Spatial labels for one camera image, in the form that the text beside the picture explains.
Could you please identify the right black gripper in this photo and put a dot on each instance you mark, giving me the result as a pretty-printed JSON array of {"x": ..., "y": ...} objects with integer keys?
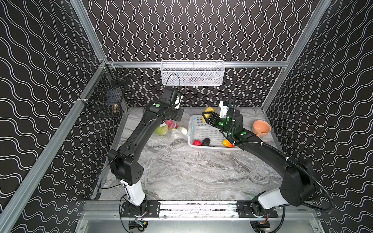
[{"x": 221, "y": 121}]

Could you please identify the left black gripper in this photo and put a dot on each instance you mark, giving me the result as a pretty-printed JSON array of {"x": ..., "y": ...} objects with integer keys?
[{"x": 175, "y": 114}]

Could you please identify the yellow potato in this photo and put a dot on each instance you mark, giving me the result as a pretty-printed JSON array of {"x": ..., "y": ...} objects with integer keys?
[{"x": 207, "y": 113}]

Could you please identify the clear zip top bag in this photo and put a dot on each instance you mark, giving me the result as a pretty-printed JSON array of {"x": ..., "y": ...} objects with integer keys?
[{"x": 170, "y": 134}]

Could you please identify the green cabbage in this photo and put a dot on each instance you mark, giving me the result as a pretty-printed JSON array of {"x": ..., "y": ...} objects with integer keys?
[{"x": 162, "y": 130}]

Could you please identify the white plastic perforated basket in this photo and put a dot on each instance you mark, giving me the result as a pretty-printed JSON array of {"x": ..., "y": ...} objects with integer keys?
[{"x": 201, "y": 131}]

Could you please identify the red strawberry front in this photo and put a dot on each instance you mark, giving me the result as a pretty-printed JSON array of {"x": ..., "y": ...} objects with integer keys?
[{"x": 197, "y": 143}]

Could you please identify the red strawberry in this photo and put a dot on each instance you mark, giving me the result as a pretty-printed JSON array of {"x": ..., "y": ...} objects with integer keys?
[
  {"x": 197, "y": 143},
  {"x": 171, "y": 124}
]

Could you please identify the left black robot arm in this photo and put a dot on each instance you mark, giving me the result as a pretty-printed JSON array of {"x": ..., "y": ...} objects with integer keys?
[{"x": 124, "y": 162}]

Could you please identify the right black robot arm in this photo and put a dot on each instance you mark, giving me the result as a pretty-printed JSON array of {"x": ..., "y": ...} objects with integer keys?
[{"x": 299, "y": 183}]

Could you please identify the orange yellow mango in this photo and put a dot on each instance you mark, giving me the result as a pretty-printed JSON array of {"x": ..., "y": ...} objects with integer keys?
[{"x": 227, "y": 144}]

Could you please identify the orange ceramic cup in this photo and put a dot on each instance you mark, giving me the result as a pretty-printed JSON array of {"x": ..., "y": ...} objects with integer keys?
[{"x": 261, "y": 128}]

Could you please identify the brass fitting in basket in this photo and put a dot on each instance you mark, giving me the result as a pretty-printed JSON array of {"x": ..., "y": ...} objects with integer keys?
[{"x": 115, "y": 108}]

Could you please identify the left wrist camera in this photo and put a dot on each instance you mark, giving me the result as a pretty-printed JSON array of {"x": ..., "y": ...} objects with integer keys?
[{"x": 178, "y": 101}]

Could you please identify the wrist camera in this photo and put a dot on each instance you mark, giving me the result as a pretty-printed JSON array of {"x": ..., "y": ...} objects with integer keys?
[
  {"x": 178, "y": 101},
  {"x": 224, "y": 107}
]

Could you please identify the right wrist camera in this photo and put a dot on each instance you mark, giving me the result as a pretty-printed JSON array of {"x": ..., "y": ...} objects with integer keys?
[{"x": 224, "y": 107}]

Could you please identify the white wire wall basket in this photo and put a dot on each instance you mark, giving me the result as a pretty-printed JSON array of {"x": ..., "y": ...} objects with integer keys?
[{"x": 192, "y": 73}]

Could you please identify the black wire wall basket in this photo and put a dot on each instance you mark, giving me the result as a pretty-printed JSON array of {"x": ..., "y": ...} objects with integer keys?
[{"x": 109, "y": 90}]

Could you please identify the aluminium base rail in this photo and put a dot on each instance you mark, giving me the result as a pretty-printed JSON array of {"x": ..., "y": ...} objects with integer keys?
[{"x": 179, "y": 210}]

